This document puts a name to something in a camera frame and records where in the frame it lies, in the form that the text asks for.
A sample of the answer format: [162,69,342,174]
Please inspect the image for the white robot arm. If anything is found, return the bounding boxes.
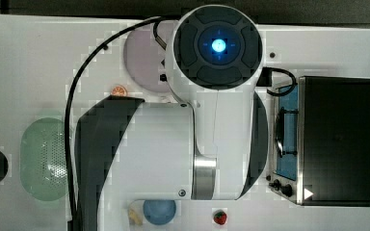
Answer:
[68,5,269,231]

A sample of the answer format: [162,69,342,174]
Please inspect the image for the lilac round plate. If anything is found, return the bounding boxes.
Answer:
[123,24,170,93]

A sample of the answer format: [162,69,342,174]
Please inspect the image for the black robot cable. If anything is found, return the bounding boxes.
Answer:
[64,16,165,222]

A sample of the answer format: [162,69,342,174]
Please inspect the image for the small red strawberry toy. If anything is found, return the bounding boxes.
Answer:
[213,210,227,225]

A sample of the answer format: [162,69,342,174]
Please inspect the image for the peeled banana toy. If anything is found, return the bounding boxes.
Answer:
[128,209,143,225]

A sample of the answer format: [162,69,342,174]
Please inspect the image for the silver toaster oven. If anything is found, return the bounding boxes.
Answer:
[267,76,370,207]

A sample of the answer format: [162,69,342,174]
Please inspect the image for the blue cup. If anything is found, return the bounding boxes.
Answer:
[143,200,176,225]

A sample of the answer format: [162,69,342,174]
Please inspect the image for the green perforated strainer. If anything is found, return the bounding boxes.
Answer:
[19,117,67,201]

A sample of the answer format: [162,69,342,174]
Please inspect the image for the orange slice toy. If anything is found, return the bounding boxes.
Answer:
[111,86,128,96]

